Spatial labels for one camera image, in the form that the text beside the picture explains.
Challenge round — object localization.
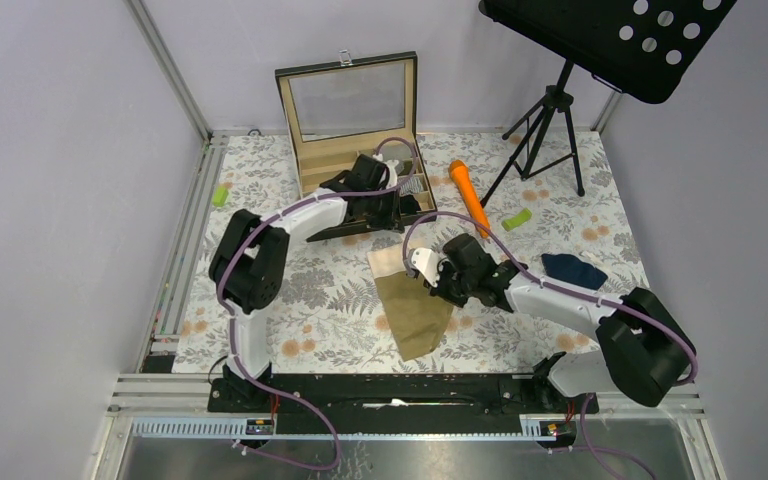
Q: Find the olive khaki underwear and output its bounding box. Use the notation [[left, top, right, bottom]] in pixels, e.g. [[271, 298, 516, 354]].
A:
[[367, 245, 453, 361]]

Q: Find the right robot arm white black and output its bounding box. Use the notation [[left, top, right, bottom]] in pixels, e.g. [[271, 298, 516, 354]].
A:
[[404, 234, 695, 412]]

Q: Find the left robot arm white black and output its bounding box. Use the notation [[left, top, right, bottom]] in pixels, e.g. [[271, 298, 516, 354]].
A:
[[209, 154, 404, 411]]

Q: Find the striped rolled underwear in box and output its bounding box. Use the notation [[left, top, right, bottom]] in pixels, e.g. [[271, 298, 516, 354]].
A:
[[401, 176, 426, 195]]

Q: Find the grey rolled underwear in box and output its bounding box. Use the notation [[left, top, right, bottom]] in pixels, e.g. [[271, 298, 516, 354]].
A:
[[383, 143, 417, 161]]

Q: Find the green block near underwear pile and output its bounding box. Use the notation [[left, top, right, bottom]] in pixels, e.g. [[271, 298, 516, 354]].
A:
[[501, 208, 532, 232]]

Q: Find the navy blue underwear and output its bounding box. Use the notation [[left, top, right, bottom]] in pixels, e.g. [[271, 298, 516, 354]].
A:
[[541, 253, 608, 290]]

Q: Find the wooden organizer box glass lid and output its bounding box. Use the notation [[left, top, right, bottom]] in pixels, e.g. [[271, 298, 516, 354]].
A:
[[274, 51, 437, 225]]

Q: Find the floral table cloth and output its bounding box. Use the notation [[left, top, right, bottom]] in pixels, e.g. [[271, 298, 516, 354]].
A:
[[173, 130, 648, 373]]

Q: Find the green block at left edge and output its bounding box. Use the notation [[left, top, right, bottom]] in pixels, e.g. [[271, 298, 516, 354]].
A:
[[211, 185, 229, 208]]

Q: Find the black music stand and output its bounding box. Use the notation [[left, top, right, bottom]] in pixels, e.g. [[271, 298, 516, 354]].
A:
[[478, 0, 734, 198]]

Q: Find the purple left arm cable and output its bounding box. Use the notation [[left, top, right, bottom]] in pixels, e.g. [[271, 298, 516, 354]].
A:
[[215, 136, 421, 473]]

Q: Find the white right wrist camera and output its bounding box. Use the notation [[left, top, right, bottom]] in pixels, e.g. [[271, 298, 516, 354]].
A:
[[406, 247, 440, 287]]

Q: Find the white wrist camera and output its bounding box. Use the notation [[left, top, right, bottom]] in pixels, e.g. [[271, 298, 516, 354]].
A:
[[406, 247, 440, 287], [372, 154, 401, 190]]

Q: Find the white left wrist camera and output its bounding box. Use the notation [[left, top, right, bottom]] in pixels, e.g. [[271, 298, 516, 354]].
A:
[[372, 154, 401, 190]]

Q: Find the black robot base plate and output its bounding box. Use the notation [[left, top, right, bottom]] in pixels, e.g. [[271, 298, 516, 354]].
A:
[[207, 372, 599, 436]]

